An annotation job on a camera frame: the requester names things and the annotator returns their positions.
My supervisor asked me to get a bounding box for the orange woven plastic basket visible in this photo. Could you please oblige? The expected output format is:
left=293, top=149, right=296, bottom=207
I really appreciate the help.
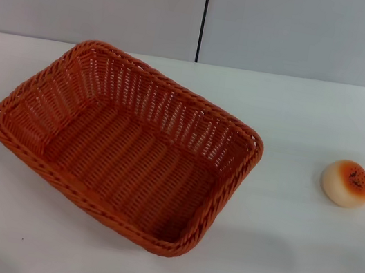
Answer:
left=0, top=24, right=278, bottom=271

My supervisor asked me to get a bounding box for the round toasted bun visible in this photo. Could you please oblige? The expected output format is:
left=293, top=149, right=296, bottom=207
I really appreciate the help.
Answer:
left=317, top=156, right=365, bottom=211

